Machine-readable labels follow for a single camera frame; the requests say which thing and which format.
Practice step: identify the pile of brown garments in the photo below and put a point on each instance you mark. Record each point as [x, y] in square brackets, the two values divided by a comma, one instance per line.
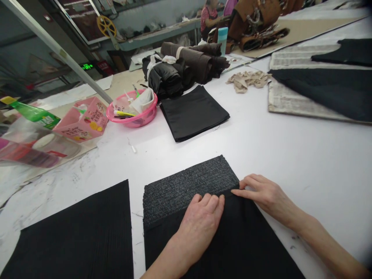
[255, 26]

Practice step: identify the stack of black fabric squares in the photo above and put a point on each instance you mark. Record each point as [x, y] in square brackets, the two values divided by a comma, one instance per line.
[193, 114]

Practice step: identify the person's left hand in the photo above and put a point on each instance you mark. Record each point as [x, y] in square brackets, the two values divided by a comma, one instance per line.
[200, 221]

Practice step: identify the white crumpled paper bag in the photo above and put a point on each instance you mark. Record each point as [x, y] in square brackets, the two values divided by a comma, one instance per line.
[142, 101]

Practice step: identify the stack of grey-faced fabric pieces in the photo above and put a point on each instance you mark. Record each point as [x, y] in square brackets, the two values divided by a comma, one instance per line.
[180, 191]

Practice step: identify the yellow wheel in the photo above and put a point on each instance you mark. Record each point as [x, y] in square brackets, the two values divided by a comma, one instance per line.
[106, 26]

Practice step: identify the teal bottle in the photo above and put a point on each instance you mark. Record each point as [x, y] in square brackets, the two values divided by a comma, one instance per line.
[223, 40]

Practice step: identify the red fire extinguisher box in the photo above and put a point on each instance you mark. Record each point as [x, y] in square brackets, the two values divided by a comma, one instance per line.
[104, 68]

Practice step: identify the person's right hand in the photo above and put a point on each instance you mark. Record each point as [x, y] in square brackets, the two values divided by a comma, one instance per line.
[267, 194]

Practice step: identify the person's right fingers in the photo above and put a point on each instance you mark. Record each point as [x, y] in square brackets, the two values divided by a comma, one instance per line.
[249, 180]

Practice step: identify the bundle of brown rolled fabric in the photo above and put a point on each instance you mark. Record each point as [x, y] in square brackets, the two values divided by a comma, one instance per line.
[194, 58]

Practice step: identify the large black cut fabric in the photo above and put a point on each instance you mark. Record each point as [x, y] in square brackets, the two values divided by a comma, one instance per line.
[334, 90]

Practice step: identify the black fabric piece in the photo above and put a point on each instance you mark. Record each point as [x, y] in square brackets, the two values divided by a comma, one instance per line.
[241, 247]

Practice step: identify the green plastic bottle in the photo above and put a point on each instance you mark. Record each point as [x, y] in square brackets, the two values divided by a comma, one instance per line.
[35, 114]

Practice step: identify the person's right thumb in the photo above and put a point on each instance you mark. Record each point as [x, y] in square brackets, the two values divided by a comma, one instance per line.
[241, 193]

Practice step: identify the bundle of black rolled fabric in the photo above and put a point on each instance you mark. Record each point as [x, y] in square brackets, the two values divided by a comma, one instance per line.
[165, 77]

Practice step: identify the stack of large black panels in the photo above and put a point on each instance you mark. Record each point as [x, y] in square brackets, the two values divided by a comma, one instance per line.
[78, 238]

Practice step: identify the pink plastic basin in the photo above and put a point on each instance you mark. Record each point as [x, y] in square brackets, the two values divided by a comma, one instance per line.
[145, 117]

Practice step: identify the white metal pole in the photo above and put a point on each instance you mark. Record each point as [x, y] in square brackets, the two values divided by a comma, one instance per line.
[52, 43]

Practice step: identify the yellow marker pen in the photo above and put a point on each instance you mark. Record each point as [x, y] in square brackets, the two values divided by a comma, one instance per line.
[125, 113]

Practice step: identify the person's left fingers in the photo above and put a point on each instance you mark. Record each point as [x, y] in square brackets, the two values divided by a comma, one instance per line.
[210, 200]

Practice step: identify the clear plastic bag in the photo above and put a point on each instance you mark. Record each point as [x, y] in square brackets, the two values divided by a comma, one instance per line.
[29, 148]

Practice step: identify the small black cut fabric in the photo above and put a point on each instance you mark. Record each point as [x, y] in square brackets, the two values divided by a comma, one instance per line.
[345, 52]

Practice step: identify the grey-white patterned fabric sheet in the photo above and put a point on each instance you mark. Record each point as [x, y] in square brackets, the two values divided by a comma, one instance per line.
[290, 101]

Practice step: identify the green exit sign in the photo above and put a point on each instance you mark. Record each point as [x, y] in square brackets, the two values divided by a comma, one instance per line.
[87, 66]

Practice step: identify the pile of beige fabric strips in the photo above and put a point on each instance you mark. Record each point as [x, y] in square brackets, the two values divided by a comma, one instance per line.
[247, 80]

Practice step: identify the pink carton box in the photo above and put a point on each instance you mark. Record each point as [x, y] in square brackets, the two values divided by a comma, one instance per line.
[84, 122]

